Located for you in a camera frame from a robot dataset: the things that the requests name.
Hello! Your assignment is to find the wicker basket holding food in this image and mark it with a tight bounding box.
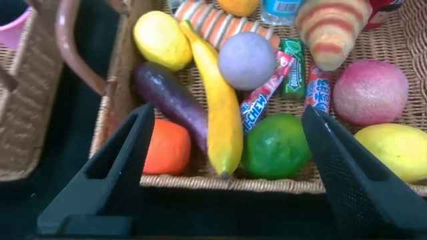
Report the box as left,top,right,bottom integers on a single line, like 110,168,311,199
55,0,427,197

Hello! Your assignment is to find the round yellow toy lemon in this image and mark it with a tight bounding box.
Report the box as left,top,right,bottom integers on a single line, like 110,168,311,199
133,10,193,71

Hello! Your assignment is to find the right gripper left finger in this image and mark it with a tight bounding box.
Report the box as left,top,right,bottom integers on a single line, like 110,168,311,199
36,103,156,236

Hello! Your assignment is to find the pale purple toy ball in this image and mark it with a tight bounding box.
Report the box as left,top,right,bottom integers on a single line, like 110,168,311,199
218,31,278,91

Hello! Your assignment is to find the yellow toy pear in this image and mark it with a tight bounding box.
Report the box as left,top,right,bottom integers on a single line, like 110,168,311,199
218,0,260,17

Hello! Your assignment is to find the orange sausage stick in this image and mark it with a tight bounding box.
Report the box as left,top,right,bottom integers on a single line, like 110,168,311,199
302,59,333,116

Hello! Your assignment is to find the green toy lime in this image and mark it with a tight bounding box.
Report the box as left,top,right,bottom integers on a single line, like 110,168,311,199
240,113,313,181

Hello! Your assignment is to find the pink saucepan cup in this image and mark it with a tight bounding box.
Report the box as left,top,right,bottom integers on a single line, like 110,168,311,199
0,6,34,51

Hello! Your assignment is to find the yellow toy banana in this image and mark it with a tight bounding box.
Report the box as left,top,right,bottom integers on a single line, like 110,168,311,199
179,19,244,180

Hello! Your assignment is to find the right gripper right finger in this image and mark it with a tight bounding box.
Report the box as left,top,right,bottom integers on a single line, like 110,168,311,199
302,105,427,239

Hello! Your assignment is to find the purple toy eggplant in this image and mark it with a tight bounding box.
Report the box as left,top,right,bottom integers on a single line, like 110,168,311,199
133,61,209,156

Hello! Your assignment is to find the orange toy tangerine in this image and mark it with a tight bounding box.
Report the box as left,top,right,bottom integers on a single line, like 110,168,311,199
143,118,192,177

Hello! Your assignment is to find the green chewing gum pack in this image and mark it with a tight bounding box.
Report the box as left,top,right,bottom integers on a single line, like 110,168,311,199
279,38,307,102

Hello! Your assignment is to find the striped toy croissant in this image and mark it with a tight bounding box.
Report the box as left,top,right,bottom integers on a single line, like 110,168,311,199
295,0,373,72

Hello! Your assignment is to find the red soda can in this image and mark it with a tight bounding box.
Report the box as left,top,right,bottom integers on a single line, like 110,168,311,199
363,0,406,31

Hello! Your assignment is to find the sliced toy bread loaf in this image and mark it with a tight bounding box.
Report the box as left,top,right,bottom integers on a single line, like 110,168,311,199
173,0,281,51

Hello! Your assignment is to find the oval yellow toy mango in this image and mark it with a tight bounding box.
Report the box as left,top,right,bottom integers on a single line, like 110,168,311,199
354,123,427,183

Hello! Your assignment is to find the red chewy candy stick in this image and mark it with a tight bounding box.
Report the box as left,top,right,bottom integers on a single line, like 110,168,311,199
240,50,297,134

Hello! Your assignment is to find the clear water bottle blue label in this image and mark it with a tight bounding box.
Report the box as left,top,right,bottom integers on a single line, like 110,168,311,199
260,0,306,27

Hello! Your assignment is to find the red pink toy apple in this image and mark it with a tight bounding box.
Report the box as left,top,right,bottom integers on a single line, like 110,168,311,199
332,59,410,127

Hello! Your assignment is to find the wicker basket holding utensils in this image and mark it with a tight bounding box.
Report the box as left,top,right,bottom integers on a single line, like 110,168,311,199
0,0,66,183

